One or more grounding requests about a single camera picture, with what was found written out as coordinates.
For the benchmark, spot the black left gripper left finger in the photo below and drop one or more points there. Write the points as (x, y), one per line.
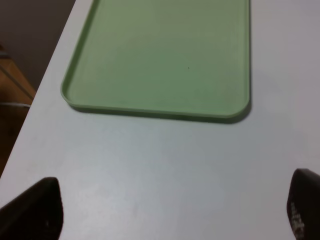
(36, 214)

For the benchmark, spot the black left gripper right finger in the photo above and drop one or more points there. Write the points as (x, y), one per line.
(303, 204)

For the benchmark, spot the green plastic tray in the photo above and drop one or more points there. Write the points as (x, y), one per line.
(170, 59)

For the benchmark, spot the wooden cabinet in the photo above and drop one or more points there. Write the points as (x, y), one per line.
(15, 89)

